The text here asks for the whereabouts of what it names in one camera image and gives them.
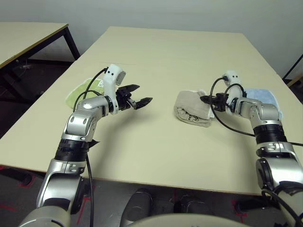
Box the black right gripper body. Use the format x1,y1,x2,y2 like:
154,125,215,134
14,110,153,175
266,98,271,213
209,93,229,112

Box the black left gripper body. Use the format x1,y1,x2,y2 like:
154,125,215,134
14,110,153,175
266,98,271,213
116,87,137,111

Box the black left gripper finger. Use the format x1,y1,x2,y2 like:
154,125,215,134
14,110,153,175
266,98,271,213
118,84,141,95
133,96,153,110

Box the beige towel with white trim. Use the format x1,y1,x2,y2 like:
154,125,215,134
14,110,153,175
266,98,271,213
173,88,216,129

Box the blue folded towel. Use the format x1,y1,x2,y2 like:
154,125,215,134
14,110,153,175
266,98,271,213
245,87,284,119

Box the green folded towel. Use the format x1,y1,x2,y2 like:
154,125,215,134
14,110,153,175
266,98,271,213
65,77,106,110

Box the black robot left foot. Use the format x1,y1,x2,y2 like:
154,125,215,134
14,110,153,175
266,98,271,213
122,188,153,227

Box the black robot foot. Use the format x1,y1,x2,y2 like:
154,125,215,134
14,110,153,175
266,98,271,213
174,194,214,215
122,188,153,227

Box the black robot right foot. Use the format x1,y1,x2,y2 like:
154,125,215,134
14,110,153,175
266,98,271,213
174,194,214,215

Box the beige side table black legs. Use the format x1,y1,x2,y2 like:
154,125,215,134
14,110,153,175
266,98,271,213
0,22,80,105

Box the grey robot torso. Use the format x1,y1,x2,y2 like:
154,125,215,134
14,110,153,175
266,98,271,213
131,214,251,227

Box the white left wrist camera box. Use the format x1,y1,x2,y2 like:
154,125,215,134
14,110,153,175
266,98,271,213
103,63,126,115

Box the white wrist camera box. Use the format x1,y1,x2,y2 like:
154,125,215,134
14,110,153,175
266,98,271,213
103,63,126,115
222,70,244,108

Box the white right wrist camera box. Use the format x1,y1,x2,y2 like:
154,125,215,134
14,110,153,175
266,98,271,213
222,70,244,108

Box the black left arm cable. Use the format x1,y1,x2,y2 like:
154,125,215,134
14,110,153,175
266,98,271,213
72,68,107,227

